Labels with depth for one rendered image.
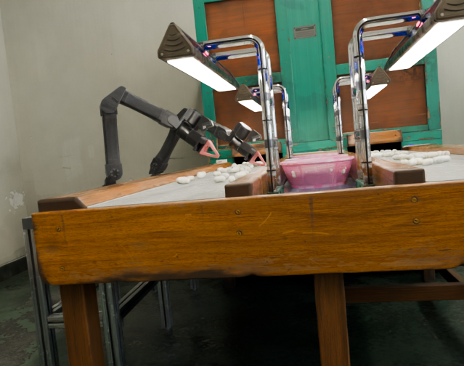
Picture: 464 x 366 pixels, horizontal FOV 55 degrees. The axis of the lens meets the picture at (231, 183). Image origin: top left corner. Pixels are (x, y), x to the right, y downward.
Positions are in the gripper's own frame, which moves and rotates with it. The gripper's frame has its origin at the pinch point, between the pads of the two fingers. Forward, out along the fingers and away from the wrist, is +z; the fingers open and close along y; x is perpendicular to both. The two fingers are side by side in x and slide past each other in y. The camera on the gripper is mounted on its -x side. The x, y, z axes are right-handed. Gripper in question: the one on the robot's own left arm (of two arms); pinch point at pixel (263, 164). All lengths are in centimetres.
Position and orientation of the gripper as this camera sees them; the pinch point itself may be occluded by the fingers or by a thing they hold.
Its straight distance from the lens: 214.4
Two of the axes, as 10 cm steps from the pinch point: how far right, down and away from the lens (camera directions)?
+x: -5.8, 7.9, 1.8
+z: 7.9, 6.0, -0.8
